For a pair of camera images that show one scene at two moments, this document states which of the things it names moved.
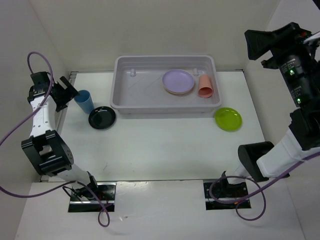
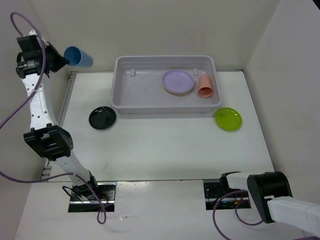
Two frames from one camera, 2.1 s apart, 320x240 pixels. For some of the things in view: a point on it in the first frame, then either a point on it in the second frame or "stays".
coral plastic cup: x=205 y=89 stays
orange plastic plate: x=182 y=93 stays
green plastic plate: x=228 y=119 stays
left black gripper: x=68 y=95 to x=62 y=61
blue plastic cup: x=84 y=101 to x=77 y=57
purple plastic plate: x=178 y=80 stays
